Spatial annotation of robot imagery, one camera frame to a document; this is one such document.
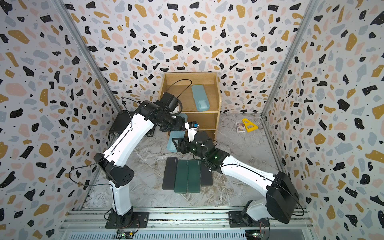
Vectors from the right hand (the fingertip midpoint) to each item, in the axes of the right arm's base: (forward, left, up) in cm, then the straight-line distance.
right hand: (177, 139), depth 72 cm
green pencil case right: (-7, -7, -28) cm, 30 cm away
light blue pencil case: (-3, +3, -3) cm, 5 cm away
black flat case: (+33, +51, -24) cm, 65 cm away
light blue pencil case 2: (+26, -10, +5) cm, 28 cm away
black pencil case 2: (-7, -14, -27) cm, 31 cm away
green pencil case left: (-8, 0, -27) cm, 28 cm away
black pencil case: (-5, +8, -28) cm, 30 cm away
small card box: (+32, -40, -28) cm, 58 cm away
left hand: (+7, -2, +1) cm, 7 cm away
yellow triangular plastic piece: (+36, -46, -27) cm, 64 cm away
